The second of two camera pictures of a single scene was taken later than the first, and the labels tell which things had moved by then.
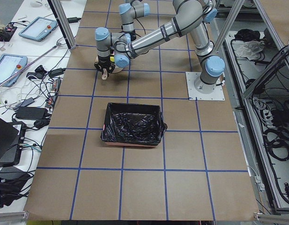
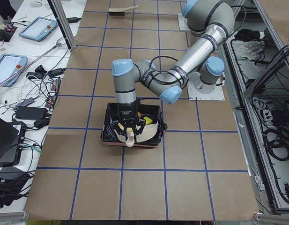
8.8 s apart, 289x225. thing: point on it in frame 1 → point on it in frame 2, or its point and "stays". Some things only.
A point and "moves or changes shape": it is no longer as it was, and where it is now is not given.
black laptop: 9,138 stays
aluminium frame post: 58,9 stays
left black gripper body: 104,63 → 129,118
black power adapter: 35,113 stays
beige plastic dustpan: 115,70 moves or changes shape
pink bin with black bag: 133,125 stays
